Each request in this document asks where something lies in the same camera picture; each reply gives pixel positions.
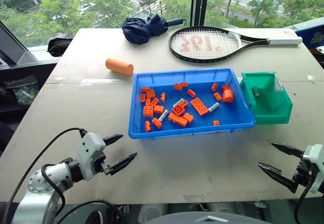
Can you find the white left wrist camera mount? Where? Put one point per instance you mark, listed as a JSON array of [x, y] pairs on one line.
[[88, 148]]

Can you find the square orange four-stud brick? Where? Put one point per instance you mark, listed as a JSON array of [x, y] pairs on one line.
[[148, 111]]

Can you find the black white tennis racket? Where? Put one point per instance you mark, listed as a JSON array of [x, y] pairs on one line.
[[174, 51]]

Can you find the navy folded umbrella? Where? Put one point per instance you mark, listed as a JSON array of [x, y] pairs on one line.
[[141, 30]]

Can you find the grey slanted panel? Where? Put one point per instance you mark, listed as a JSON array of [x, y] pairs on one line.
[[12, 49]]

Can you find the square orange hollow brick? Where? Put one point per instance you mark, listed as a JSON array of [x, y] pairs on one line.
[[178, 110]]

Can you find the orange foam cylinder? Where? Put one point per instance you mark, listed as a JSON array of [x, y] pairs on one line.
[[119, 67]]

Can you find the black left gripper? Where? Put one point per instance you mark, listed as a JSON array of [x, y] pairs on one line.
[[100, 164]]

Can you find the small flat orange brick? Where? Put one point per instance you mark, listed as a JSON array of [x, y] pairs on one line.
[[145, 89]]

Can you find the clear tape strip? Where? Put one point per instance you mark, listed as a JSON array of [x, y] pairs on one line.
[[98, 81]]

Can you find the large orange three-hole brick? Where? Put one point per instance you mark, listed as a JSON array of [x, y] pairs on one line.
[[199, 107]]

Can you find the blue plastic tray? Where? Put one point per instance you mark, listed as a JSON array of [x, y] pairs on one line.
[[202, 127]]

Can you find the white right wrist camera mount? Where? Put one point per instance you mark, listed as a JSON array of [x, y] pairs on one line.
[[315, 163]]

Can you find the stepped orange brick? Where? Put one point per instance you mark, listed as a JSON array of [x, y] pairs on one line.
[[180, 86]]

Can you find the clear bag of parts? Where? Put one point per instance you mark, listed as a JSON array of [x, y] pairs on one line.
[[22, 91]]

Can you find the tiny orange cube brick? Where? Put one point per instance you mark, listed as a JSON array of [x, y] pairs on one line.
[[216, 123]]

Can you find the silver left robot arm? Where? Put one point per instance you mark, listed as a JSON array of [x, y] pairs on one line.
[[38, 181]]

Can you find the green plastic bin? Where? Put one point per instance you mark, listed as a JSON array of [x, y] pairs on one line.
[[270, 112]]

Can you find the narrow orange brick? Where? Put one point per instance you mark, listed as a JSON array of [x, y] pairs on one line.
[[191, 93], [143, 97], [217, 96], [214, 87], [163, 96], [147, 126], [147, 102]]

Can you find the long orange brick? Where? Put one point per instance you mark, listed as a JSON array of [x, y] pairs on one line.
[[178, 119]]

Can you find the orange cylinder block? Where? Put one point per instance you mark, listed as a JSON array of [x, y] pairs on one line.
[[227, 94]]

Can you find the black bag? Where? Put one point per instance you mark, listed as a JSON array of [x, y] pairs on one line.
[[58, 47]]

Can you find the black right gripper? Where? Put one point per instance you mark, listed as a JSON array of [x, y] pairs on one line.
[[305, 172]]

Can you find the dark window frame post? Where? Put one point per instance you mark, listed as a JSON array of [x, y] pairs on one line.
[[200, 1]]

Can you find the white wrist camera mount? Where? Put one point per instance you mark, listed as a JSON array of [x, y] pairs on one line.
[[88, 148], [315, 163]]

